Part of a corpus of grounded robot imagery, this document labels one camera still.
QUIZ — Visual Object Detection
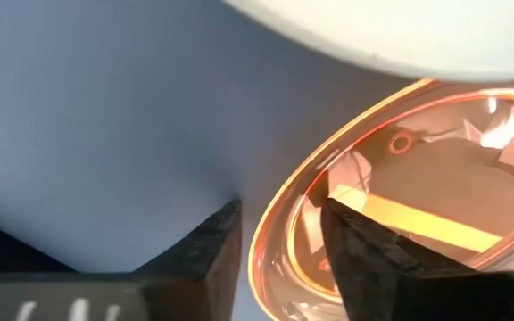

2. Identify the orange transparent plate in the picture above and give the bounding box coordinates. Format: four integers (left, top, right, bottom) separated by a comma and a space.
247, 78, 514, 321

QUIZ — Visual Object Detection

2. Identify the pale blue plate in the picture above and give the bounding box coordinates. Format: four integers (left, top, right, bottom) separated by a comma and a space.
223, 0, 514, 84

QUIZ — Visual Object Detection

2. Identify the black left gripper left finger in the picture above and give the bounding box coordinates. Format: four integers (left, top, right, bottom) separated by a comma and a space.
134, 198, 243, 321

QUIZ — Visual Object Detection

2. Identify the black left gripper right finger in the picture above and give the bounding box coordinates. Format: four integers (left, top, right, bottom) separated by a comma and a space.
321, 198, 476, 321

